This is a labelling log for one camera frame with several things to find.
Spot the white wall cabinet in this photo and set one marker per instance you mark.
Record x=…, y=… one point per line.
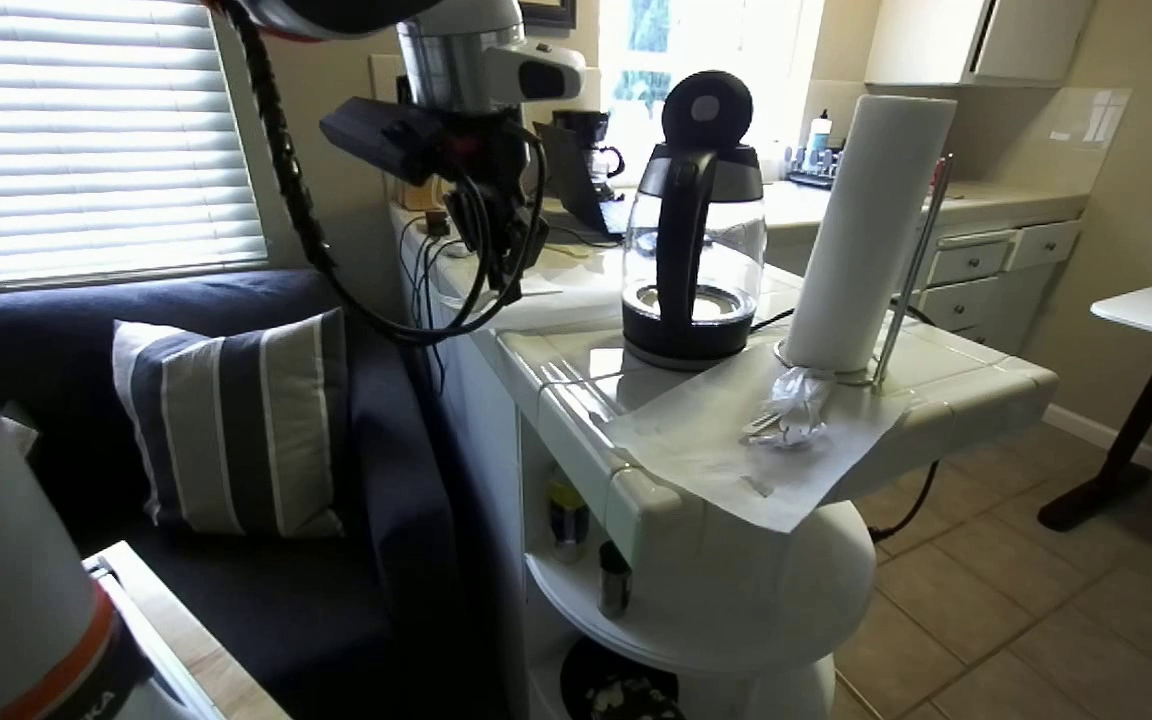
x=920, y=41

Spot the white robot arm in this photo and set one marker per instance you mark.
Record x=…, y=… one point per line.
x=1, y=533

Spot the black coffee maker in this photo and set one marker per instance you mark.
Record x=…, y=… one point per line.
x=590, y=162

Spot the navy blue sofa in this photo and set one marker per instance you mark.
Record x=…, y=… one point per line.
x=379, y=562

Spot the white tiled counter with shelves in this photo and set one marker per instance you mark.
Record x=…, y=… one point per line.
x=739, y=587

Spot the white paper sheet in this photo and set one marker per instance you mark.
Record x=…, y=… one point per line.
x=711, y=442

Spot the white window blinds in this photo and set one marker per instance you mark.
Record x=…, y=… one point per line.
x=99, y=145

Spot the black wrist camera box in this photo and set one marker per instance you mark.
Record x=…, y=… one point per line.
x=382, y=133

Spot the metal paper towel holder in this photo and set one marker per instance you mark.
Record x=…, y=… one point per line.
x=915, y=269

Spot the small light side table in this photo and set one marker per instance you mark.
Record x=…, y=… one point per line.
x=189, y=655

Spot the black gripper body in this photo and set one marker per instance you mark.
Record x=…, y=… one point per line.
x=488, y=154

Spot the blue bottle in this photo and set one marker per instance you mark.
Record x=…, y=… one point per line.
x=817, y=145

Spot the striped grey white pillow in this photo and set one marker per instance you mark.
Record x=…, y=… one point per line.
x=230, y=425

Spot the white kitchen drawer cabinet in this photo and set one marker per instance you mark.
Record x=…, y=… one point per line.
x=991, y=262

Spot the white paper towel roll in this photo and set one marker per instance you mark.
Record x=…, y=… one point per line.
x=868, y=227

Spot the bright kitchen window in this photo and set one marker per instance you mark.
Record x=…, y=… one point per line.
x=778, y=55

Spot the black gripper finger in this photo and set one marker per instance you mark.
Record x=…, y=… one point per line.
x=486, y=252
x=516, y=252

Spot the yellow shelf item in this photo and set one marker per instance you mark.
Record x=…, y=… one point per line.
x=566, y=512

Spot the glass and black electric kettle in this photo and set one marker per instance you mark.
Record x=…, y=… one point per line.
x=691, y=322

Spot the clear crumpled plastic wrap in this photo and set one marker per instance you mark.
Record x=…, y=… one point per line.
x=790, y=407

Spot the dark picture frame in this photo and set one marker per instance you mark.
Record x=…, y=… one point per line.
x=546, y=8

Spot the small dark bottle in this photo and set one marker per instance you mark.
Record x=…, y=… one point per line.
x=612, y=582

